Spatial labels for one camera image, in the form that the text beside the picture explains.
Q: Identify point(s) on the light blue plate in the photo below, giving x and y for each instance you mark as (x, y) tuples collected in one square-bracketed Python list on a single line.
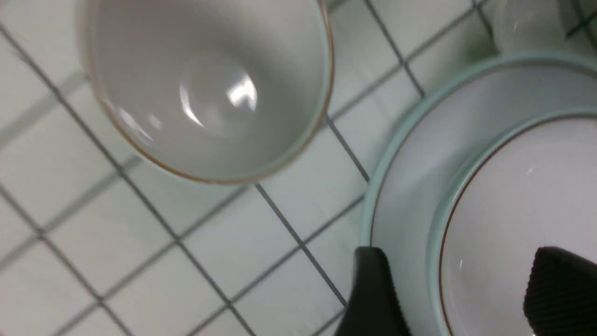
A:
[(434, 139)]

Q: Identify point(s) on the light blue bowl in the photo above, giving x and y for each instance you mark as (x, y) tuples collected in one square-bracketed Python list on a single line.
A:
[(532, 186)]

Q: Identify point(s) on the small white spoon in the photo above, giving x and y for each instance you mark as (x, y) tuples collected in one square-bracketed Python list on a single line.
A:
[(526, 25)]

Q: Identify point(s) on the white grid table mat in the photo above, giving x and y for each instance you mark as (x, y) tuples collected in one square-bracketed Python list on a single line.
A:
[(97, 241)]

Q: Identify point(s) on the light blue cup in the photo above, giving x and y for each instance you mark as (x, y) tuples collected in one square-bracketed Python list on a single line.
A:
[(212, 91)]

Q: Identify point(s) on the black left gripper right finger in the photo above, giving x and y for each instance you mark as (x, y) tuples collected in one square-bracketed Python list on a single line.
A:
[(561, 297)]

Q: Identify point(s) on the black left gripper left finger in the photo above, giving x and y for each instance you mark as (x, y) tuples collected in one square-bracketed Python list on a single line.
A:
[(373, 308)]

